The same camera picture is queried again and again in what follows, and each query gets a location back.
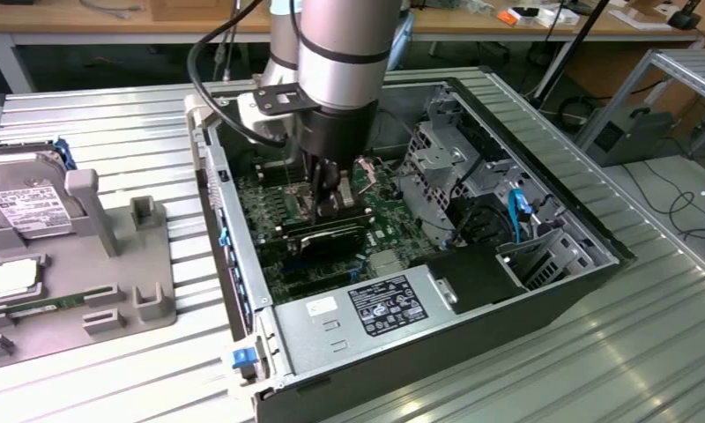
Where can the silver CPU chip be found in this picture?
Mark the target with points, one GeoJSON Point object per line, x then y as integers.
{"type": "Point", "coordinates": [11, 279]}

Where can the green Nvidia graphics card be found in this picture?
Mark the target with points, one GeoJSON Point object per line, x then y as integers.
{"type": "Point", "coordinates": [334, 242]}

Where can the metal socket cover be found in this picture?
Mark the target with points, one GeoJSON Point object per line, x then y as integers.
{"type": "Point", "coordinates": [362, 162]}

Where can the black plastic fan shroud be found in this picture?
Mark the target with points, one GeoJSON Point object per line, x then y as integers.
{"type": "Point", "coordinates": [475, 273]}

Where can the beige plastic block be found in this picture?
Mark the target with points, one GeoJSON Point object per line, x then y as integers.
{"type": "Point", "coordinates": [198, 108]}

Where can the black and white box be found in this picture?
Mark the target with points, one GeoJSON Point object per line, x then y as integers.
{"type": "Point", "coordinates": [527, 15]}

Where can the thin metal locking lever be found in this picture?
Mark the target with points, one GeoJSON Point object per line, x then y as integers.
{"type": "Point", "coordinates": [289, 174]}

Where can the silver perforated disk bay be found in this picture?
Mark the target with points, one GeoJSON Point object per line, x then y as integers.
{"type": "Point", "coordinates": [549, 264]}

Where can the silver power supply unit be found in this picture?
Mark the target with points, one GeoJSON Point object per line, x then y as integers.
{"type": "Point", "coordinates": [317, 335]}

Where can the black open PC case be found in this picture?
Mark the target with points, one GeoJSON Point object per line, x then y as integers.
{"type": "Point", "coordinates": [505, 352]}

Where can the small orange box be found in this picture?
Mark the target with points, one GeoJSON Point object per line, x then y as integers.
{"type": "Point", "coordinates": [506, 17]}

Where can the aluminium profile frame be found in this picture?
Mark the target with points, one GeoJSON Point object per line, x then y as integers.
{"type": "Point", "coordinates": [690, 66]}

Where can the flat white box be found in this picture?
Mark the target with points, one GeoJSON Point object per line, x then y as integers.
{"type": "Point", "coordinates": [558, 17]}

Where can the small black device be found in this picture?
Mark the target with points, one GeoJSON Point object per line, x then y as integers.
{"type": "Point", "coordinates": [683, 17]}

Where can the cardboard with white paper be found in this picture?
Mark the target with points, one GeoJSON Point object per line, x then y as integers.
{"type": "Point", "coordinates": [639, 13]}

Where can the black tripod pole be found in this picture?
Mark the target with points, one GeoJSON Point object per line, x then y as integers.
{"type": "Point", "coordinates": [569, 48]}

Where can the blue case latch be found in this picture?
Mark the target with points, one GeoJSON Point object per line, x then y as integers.
{"type": "Point", "coordinates": [243, 357]}

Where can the long black expansion slot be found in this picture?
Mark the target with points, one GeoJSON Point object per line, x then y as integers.
{"type": "Point", "coordinates": [322, 283]}

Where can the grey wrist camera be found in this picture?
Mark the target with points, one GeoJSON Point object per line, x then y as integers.
{"type": "Point", "coordinates": [258, 114]}

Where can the silver hard disk drive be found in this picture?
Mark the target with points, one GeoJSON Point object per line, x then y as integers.
{"type": "Point", "coordinates": [29, 207]}

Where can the grey computer tower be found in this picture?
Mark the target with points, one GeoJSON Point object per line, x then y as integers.
{"type": "Point", "coordinates": [634, 136]}

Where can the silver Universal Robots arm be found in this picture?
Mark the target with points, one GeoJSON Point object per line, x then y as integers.
{"type": "Point", "coordinates": [346, 48]}

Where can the green Dell motherboard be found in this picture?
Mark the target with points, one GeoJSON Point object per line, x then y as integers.
{"type": "Point", "coordinates": [387, 211]}

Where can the black RAM stick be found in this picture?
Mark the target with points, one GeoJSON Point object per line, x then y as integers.
{"type": "Point", "coordinates": [351, 220]}

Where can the silver metal drive cage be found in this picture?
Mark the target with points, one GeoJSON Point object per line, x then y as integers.
{"type": "Point", "coordinates": [431, 154]}

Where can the wooden desk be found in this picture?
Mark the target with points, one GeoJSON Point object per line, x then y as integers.
{"type": "Point", "coordinates": [475, 26]}

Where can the grey plastic parts rack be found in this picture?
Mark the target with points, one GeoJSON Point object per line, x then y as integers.
{"type": "Point", "coordinates": [75, 273]}

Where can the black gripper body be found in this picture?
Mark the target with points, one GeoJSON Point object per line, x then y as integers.
{"type": "Point", "coordinates": [339, 132]}

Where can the silver finned chipset heatsink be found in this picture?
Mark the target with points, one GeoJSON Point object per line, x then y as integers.
{"type": "Point", "coordinates": [386, 261]}

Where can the green RAM stick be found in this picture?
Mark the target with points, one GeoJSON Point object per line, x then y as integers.
{"type": "Point", "coordinates": [46, 305]}

